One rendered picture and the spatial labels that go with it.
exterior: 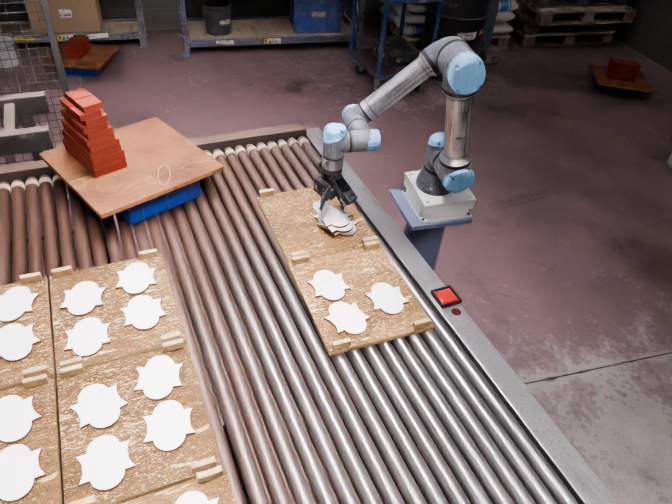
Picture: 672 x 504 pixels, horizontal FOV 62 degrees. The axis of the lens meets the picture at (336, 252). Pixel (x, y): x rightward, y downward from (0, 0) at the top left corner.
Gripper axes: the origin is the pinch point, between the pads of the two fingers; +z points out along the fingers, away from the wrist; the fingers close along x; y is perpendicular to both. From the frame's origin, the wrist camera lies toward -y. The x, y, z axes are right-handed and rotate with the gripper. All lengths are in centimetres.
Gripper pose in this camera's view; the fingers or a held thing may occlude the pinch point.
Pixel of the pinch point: (332, 215)
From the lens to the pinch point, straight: 208.4
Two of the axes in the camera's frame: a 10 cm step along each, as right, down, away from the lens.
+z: -0.7, 7.6, 6.5
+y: -6.5, -5.3, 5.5
